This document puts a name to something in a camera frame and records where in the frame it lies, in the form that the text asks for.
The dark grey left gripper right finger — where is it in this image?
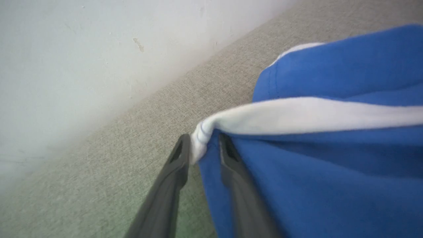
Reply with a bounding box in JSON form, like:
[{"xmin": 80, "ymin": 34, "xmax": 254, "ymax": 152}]
[{"xmin": 219, "ymin": 133, "xmax": 282, "ymax": 238}]

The grey fabric sofa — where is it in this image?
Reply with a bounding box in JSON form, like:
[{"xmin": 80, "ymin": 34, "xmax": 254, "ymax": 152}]
[{"xmin": 0, "ymin": 0, "xmax": 423, "ymax": 238}]

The blue white Lakers jersey garment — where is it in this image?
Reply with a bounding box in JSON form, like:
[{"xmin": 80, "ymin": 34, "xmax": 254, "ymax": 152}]
[{"xmin": 191, "ymin": 24, "xmax": 423, "ymax": 238}]

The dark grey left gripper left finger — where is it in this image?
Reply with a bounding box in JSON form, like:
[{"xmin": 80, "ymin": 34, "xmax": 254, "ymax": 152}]
[{"xmin": 124, "ymin": 133, "xmax": 192, "ymax": 238}]

